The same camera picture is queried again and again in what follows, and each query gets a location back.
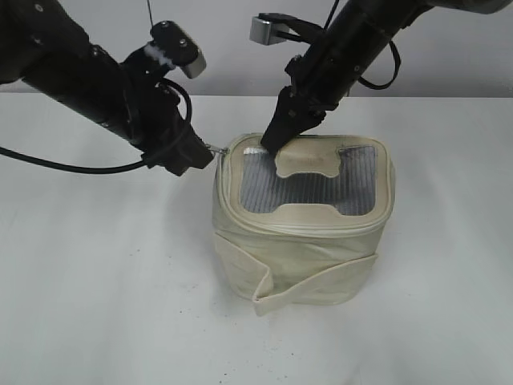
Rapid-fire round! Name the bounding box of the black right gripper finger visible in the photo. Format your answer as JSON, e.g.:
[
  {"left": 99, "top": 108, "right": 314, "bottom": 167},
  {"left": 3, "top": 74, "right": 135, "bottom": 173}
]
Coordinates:
[{"left": 261, "top": 95, "right": 321, "bottom": 152}]

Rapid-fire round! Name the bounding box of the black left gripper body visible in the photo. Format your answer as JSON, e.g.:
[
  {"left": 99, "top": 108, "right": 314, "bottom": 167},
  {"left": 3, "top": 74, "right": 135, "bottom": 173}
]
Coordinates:
[{"left": 119, "top": 47, "right": 195, "bottom": 154}]

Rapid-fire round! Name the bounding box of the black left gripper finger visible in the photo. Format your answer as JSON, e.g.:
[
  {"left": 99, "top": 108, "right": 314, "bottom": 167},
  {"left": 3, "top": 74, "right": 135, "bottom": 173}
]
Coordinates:
[{"left": 141, "top": 134, "right": 213, "bottom": 176}]

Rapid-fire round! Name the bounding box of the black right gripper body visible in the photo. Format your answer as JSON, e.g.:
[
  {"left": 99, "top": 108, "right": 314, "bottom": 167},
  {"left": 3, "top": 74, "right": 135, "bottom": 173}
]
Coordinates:
[{"left": 280, "top": 55, "right": 341, "bottom": 124}]

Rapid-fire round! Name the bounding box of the cream zippered lunch bag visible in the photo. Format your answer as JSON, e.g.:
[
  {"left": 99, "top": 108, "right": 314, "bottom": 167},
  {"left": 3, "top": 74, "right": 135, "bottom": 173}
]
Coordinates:
[{"left": 212, "top": 133, "right": 395, "bottom": 315}]

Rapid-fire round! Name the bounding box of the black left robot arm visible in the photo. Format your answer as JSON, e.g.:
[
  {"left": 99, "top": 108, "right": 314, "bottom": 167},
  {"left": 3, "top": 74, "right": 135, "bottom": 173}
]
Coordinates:
[{"left": 1, "top": 1, "right": 213, "bottom": 176}]

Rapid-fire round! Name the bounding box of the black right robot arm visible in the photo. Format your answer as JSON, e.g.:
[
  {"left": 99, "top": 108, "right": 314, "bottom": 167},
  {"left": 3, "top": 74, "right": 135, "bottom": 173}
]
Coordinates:
[{"left": 259, "top": 1, "right": 431, "bottom": 154}]

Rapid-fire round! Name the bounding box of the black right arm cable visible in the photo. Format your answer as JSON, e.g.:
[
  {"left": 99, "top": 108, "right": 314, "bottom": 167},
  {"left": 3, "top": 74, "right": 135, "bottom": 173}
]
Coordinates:
[{"left": 356, "top": 39, "right": 402, "bottom": 90}]

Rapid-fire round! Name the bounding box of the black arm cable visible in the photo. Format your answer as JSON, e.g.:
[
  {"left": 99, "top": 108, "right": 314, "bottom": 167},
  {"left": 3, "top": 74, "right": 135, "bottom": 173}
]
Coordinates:
[
  {"left": 356, "top": 39, "right": 402, "bottom": 90},
  {"left": 0, "top": 78, "right": 193, "bottom": 175}
]

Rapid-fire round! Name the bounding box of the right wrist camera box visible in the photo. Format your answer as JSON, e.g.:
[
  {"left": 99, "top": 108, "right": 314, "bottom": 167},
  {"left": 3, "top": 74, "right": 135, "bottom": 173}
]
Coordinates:
[{"left": 249, "top": 13, "right": 323, "bottom": 46}]

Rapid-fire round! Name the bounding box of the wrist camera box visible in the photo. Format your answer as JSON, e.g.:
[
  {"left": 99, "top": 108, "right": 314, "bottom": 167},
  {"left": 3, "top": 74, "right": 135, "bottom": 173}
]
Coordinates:
[
  {"left": 249, "top": 13, "right": 323, "bottom": 46},
  {"left": 146, "top": 21, "right": 207, "bottom": 79}
]

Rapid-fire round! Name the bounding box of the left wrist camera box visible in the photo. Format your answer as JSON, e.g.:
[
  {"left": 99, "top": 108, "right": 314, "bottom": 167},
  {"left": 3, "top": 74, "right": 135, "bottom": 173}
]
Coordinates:
[{"left": 146, "top": 21, "right": 207, "bottom": 79}]

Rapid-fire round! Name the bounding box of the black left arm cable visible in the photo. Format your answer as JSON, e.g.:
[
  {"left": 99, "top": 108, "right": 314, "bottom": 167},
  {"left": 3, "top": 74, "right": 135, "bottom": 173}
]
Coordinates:
[{"left": 0, "top": 78, "right": 193, "bottom": 175}]

